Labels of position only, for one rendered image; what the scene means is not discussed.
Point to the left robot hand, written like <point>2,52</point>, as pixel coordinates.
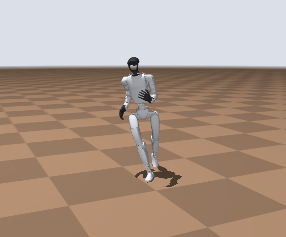
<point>146,96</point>

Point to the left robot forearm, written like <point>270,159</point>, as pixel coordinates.
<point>154,98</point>

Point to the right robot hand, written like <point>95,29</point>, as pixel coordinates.
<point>122,110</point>

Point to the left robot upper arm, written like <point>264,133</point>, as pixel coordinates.
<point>152,86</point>

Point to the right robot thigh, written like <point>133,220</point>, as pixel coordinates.
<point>135,130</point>

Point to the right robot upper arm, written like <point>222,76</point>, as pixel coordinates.
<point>124,83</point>

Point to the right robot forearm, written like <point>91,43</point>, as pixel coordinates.
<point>127,101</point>

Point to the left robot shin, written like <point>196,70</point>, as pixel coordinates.
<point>155,148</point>

